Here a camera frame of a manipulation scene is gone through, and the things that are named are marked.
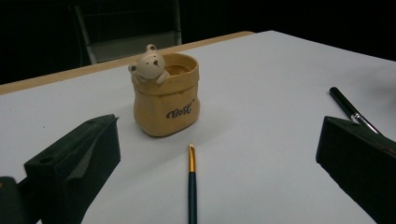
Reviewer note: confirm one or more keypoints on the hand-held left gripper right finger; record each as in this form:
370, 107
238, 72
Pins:
361, 161

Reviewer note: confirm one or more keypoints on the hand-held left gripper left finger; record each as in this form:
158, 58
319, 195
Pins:
77, 161

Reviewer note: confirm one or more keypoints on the black silver-ferrule makeup brush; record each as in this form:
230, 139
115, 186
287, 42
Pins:
344, 104

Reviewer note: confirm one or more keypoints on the thin gold-ferrule makeup brush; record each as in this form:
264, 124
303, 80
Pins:
192, 189

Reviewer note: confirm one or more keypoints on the wooden table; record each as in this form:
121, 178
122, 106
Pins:
77, 73

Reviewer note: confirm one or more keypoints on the white table board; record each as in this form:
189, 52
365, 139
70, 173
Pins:
264, 93

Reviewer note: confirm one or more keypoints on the white metal desk frame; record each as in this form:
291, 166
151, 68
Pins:
134, 46

